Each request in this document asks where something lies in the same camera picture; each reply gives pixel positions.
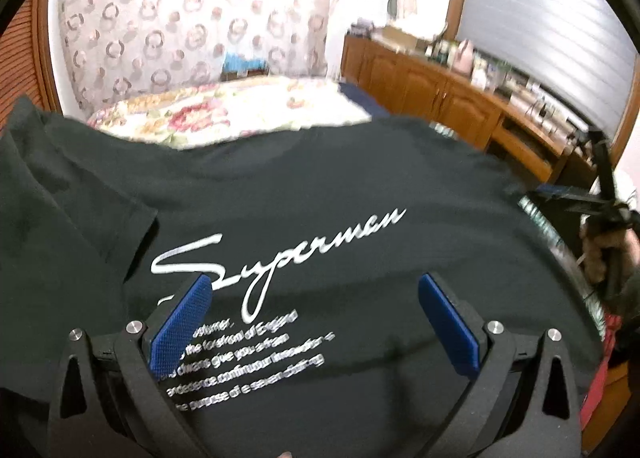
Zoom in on floral bedspread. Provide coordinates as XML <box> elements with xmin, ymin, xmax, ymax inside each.
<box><xmin>89</xmin><ymin>75</ymin><xmax>373</xmax><ymax>144</ymax></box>

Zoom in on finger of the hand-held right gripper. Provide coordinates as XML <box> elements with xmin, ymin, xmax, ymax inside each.
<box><xmin>520</xmin><ymin>185</ymin><xmax>596</xmax><ymax>215</ymax></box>

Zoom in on navy bed sheet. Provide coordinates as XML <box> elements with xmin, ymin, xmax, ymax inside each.
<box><xmin>337</xmin><ymin>82</ymin><xmax>388</xmax><ymax>116</ymax></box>

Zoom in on circle patterned curtain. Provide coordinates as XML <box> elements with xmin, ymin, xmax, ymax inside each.
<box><xmin>57</xmin><ymin>0</ymin><xmax>351</xmax><ymax>114</ymax></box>

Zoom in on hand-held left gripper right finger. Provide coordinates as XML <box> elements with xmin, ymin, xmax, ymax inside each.
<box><xmin>417</xmin><ymin>272</ymin><xmax>583</xmax><ymax>458</ymax></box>

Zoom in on wooden sideboard cabinet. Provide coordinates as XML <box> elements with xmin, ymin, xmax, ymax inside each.
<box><xmin>341</xmin><ymin>33</ymin><xmax>596</xmax><ymax>184</ymax></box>

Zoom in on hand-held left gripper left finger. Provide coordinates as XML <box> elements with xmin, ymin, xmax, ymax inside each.
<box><xmin>47</xmin><ymin>273</ymin><xmax>216</xmax><ymax>458</ymax></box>

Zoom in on pink bottle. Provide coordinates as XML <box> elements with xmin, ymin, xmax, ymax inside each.
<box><xmin>456</xmin><ymin>39</ymin><xmax>475</xmax><ymax>74</ymax></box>

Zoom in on blue cloth bundle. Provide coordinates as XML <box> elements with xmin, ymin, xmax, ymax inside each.
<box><xmin>222</xmin><ymin>52</ymin><xmax>266</xmax><ymax>79</ymax></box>

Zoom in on black printed t-shirt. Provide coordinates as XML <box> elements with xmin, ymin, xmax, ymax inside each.
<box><xmin>0</xmin><ymin>97</ymin><xmax>608</xmax><ymax>458</ymax></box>

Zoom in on red cloth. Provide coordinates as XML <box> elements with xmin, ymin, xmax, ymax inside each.
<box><xmin>585</xmin><ymin>313</ymin><xmax>631</xmax><ymax>406</ymax></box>

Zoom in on person's right hand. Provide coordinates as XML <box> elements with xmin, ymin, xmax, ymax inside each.
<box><xmin>579</xmin><ymin>220</ymin><xmax>625</xmax><ymax>285</ymax></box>

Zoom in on cardboard box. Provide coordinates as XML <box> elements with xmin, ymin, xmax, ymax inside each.
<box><xmin>382</xmin><ymin>24</ymin><xmax>431</xmax><ymax>51</ymax></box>

